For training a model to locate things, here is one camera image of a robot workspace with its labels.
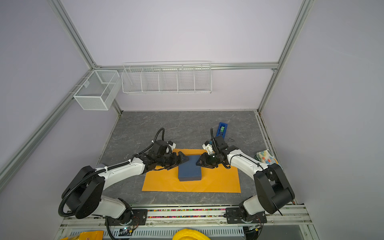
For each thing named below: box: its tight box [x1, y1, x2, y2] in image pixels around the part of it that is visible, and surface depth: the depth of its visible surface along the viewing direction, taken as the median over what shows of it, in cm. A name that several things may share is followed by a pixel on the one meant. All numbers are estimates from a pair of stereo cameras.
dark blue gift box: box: [178, 155, 202, 182], surface depth 85 cm
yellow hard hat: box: [172, 228, 212, 240], surface depth 67 cm
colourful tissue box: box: [254, 149, 279, 166], surface depth 91 cm
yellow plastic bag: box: [60, 230, 104, 240], surface depth 68 cm
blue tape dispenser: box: [216, 122, 228, 139], surface depth 104 cm
